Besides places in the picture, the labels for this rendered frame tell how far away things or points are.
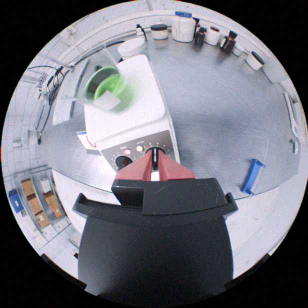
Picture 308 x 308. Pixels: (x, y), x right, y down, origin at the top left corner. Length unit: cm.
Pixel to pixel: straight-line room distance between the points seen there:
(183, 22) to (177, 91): 24
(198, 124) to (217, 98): 9
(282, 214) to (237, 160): 135
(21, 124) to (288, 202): 395
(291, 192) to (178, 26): 153
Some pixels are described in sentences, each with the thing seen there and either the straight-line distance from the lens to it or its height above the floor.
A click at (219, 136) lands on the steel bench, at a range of 22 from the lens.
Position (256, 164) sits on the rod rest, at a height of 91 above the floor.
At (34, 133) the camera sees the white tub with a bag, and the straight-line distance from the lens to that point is 106.
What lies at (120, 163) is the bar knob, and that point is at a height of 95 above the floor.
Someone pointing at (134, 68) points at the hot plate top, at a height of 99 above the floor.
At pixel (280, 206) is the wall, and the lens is 153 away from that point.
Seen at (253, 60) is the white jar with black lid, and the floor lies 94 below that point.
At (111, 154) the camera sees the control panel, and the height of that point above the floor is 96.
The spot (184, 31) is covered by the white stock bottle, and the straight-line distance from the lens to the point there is 37.
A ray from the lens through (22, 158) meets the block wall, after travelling 247.
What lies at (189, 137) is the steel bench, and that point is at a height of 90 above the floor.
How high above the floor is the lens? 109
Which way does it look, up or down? 80 degrees down
